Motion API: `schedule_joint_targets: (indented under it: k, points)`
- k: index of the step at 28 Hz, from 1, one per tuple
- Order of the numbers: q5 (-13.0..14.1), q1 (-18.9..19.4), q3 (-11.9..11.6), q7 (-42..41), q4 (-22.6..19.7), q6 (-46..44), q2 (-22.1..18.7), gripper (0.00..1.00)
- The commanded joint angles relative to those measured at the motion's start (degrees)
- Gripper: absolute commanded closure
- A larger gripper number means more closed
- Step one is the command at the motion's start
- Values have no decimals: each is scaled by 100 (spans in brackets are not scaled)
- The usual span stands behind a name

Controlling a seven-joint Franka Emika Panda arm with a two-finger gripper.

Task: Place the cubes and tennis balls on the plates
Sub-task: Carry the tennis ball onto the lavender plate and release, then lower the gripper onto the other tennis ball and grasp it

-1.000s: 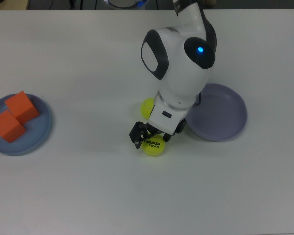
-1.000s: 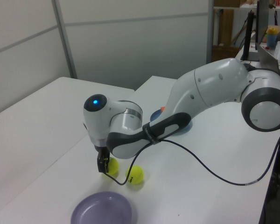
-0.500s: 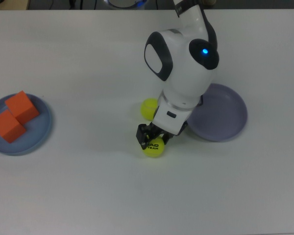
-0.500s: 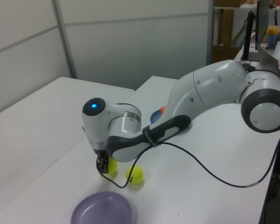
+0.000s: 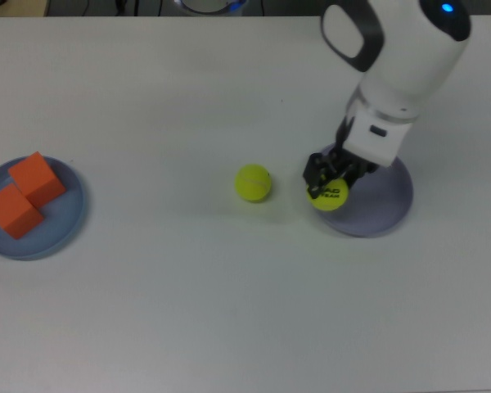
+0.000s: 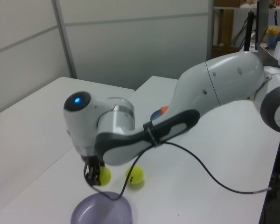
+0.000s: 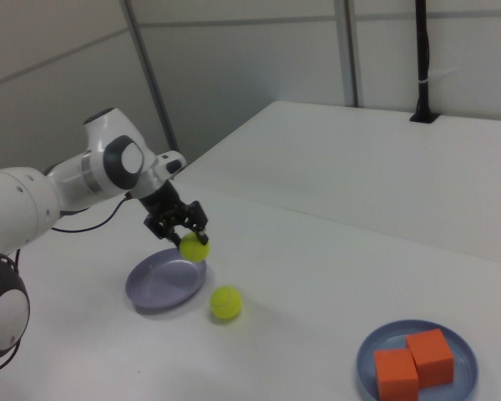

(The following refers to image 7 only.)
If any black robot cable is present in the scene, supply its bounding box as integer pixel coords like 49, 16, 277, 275
0, 192, 131, 376

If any black pole with clamp base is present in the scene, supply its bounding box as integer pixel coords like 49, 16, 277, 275
408, 0, 438, 124

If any white cable tie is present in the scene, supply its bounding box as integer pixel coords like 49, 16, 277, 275
417, 68, 459, 86

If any white office partition panel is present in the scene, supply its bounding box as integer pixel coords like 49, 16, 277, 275
0, 0, 180, 176
133, 0, 501, 122

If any purple plate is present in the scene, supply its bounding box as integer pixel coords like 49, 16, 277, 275
124, 248, 209, 317

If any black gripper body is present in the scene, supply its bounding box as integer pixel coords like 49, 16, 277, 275
138, 182, 184, 219

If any blue plate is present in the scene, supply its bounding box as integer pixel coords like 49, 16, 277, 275
355, 319, 480, 401

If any yellow-green tennis ball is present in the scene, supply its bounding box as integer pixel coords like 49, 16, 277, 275
210, 285, 243, 321
179, 232, 211, 263

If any orange foam cube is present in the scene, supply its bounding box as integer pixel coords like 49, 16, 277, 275
373, 347, 421, 401
404, 327, 456, 388

